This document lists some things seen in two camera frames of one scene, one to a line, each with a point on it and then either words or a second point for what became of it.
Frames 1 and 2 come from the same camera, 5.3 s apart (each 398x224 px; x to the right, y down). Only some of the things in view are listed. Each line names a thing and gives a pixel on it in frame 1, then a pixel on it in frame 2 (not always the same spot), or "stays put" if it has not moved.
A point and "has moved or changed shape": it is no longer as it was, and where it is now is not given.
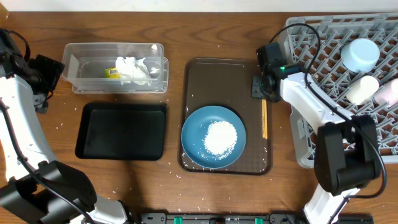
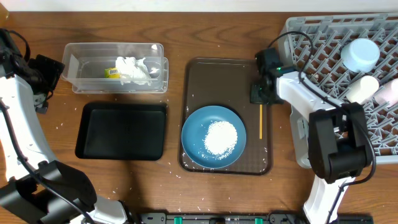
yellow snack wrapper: [112, 73] stays put
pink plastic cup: [387, 95] stays put
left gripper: [52, 71] stays put
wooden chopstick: [263, 102] has moved or changed shape
